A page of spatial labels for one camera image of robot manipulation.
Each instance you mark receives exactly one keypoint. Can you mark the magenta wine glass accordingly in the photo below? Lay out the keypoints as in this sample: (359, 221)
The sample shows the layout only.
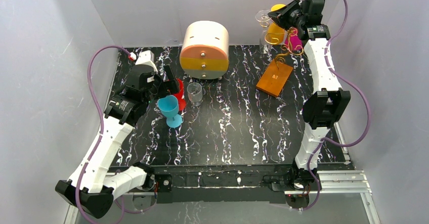
(295, 42)

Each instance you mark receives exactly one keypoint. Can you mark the blue wine glass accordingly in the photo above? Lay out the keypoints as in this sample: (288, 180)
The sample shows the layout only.
(169, 108)

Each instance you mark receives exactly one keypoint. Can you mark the wooden rack base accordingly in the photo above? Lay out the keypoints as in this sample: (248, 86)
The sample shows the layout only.
(274, 78)

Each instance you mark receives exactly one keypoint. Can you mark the red wine glass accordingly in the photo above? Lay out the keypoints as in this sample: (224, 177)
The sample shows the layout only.
(180, 95)

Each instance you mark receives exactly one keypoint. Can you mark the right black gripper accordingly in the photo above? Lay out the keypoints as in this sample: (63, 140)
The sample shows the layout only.
(284, 17)

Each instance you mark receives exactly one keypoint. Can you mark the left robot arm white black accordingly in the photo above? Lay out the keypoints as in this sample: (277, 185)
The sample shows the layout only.
(88, 188)

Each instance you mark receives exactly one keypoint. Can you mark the gold wire glass rack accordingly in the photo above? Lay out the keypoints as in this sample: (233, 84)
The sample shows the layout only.
(280, 58)

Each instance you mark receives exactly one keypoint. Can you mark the black front mounting rail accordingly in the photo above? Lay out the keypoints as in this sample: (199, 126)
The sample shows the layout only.
(275, 183)

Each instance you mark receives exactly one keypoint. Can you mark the clear wine glass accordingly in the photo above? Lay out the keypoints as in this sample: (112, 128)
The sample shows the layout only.
(195, 94)
(264, 21)

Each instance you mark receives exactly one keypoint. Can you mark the clear wine glass front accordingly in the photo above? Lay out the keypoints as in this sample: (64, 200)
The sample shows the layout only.
(195, 94)

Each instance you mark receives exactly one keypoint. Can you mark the round pastel drawer cabinet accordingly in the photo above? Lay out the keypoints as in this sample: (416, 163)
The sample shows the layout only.
(205, 50)

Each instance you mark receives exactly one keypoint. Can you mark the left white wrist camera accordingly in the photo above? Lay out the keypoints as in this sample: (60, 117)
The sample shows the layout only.
(144, 58)

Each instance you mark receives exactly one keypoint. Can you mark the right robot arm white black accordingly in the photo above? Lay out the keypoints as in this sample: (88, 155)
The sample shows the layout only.
(328, 101)

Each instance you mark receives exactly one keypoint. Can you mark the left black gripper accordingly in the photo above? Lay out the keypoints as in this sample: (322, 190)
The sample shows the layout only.
(164, 86)

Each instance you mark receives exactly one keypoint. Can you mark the yellow wine glass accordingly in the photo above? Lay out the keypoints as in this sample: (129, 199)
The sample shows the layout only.
(275, 35)

